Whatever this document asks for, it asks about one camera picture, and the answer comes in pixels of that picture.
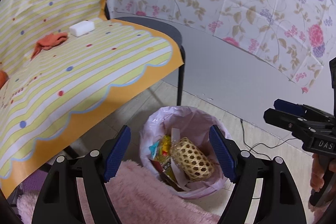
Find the pink lined trash bin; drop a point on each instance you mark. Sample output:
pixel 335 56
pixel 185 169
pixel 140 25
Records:
pixel 194 124

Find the grey office chair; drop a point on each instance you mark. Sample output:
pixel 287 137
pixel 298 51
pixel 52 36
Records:
pixel 170 31

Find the red apple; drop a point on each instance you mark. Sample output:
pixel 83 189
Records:
pixel 3 78

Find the colourful snack pouch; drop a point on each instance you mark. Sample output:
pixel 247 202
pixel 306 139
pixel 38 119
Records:
pixel 160 154

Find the person right hand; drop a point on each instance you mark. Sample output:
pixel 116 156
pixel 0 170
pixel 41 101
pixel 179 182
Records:
pixel 317 172

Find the white eraser block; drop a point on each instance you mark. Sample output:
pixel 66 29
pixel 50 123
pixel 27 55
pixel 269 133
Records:
pixel 81 28

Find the woven bamboo basket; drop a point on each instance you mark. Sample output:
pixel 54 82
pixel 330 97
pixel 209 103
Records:
pixel 197 167

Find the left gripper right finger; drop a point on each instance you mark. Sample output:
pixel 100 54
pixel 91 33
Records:
pixel 226 152

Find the orange cloth rag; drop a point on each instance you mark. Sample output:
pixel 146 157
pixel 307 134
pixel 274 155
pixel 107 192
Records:
pixel 48 42

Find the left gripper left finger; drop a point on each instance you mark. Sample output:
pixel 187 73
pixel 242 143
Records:
pixel 113 151

